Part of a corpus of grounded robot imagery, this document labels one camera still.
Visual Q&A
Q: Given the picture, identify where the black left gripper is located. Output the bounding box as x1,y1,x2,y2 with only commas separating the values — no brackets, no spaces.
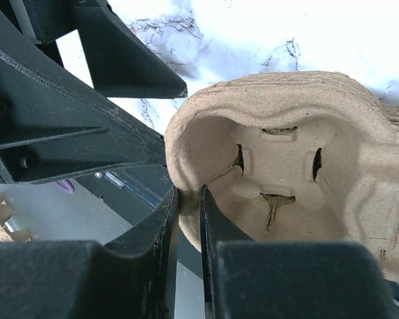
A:
0,0,189,100

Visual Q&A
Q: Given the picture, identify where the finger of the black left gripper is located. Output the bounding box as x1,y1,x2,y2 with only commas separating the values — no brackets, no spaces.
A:
0,47,165,184

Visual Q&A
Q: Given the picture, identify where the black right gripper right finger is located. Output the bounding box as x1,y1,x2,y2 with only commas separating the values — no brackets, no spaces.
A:
199,187,399,318

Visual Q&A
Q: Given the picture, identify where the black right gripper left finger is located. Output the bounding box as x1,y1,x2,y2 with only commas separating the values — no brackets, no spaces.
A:
0,188,178,318

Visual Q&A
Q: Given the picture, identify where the brown pulp cup carrier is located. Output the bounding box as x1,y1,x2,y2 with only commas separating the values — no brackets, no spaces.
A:
164,71,399,284

